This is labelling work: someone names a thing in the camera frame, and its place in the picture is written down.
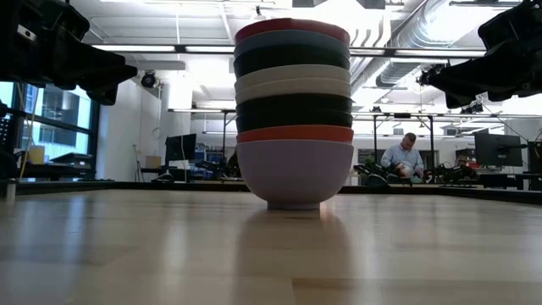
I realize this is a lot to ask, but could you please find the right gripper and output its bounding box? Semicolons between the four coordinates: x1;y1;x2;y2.
427;0;542;110

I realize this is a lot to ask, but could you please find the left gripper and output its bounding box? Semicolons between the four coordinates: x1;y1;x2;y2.
0;0;139;107

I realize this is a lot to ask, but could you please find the white bowl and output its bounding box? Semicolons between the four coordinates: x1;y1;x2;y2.
234;64;352;92
235;77;353;105

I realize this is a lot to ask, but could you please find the black bowl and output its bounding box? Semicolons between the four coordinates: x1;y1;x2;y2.
233;43;351;80
235;110;354;134
235;93;354;118

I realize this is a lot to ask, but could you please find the orange bowl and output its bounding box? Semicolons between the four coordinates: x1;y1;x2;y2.
235;125;355;145

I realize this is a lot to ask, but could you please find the magenta bowl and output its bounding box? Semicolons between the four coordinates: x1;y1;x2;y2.
234;17;351;46

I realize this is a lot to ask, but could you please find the black round ceiling fixture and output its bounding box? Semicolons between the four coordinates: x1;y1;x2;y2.
140;70;158;90

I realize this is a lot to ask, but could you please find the long ceiling light strip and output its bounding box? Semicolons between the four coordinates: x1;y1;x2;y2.
91;43;487;58

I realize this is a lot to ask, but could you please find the black computer monitor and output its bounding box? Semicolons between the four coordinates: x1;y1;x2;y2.
164;132;198;164
473;131;524;168

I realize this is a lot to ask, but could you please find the person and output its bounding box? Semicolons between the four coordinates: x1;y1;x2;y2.
379;131;426;186

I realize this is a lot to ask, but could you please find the white and red object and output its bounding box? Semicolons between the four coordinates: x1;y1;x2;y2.
395;161;415;180

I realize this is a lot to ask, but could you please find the black metal gantry frame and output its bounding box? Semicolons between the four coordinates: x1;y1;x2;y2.
353;110;437;166

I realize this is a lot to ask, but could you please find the silver ventilation duct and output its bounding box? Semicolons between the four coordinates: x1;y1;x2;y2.
374;0;454;88

